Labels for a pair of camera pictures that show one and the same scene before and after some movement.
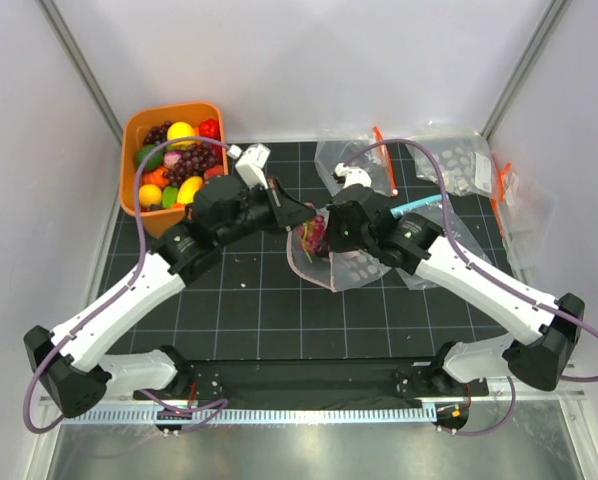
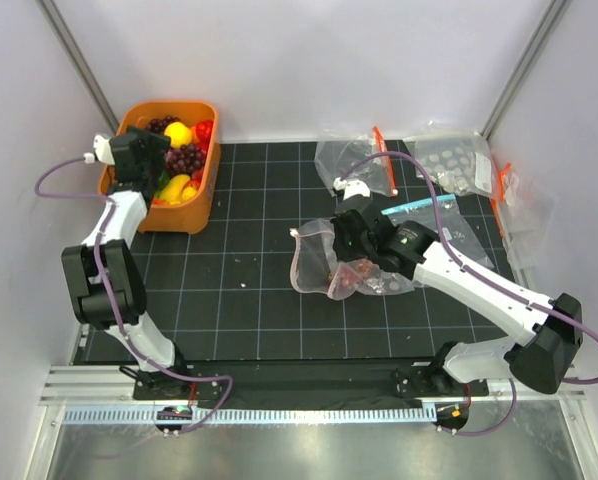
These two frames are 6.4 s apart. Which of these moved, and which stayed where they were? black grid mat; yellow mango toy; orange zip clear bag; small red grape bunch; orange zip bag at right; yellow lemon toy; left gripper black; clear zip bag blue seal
Moved: left gripper black; small red grape bunch; clear zip bag blue seal; yellow mango toy
Stayed: black grid mat; yellow lemon toy; orange zip bag at right; orange zip clear bag
